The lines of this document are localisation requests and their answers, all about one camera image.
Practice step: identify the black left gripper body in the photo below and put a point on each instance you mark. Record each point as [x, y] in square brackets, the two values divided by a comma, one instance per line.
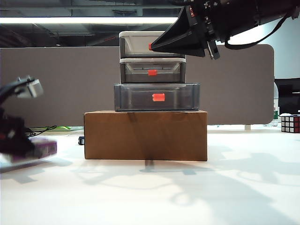
[11, 136]

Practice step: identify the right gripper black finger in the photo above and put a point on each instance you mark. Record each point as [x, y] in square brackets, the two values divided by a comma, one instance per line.
[185, 37]

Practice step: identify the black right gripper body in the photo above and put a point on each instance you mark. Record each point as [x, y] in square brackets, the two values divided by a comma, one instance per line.
[206, 18]

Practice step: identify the purple white napkin pack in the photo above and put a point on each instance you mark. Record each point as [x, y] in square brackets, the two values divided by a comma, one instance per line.
[44, 148]

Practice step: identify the smoky drawer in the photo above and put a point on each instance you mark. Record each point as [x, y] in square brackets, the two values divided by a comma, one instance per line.
[136, 73]
[136, 47]
[136, 98]

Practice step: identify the smoky drawer, white-looking interior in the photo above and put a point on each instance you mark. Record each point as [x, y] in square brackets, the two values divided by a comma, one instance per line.
[136, 47]

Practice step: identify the green flat item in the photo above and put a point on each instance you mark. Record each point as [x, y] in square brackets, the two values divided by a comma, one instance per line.
[63, 128]

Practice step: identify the small black blue gadget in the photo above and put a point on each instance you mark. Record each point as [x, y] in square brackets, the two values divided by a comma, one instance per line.
[81, 141]

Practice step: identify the grey desk partition panel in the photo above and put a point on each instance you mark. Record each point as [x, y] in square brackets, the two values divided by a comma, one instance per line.
[70, 82]

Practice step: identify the brown cardboard box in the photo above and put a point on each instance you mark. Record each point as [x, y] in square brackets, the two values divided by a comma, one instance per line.
[140, 136]

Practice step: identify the white partition foot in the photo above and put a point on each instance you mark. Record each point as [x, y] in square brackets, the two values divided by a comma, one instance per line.
[248, 127]

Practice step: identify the clear bottle green label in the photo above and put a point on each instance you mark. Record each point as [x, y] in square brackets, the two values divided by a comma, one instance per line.
[276, 114]

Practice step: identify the Rubik's cube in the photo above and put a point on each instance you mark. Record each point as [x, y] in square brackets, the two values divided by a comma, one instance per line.
[290, 124]

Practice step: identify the white drawer cabinet frame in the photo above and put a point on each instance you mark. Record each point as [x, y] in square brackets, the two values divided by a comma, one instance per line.
[152, 60]

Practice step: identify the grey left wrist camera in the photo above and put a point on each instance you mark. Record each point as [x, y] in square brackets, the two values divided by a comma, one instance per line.
[31, 89]

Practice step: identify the smoky drawer, ridged back wall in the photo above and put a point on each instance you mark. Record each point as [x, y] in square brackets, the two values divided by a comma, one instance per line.
[136, 73]

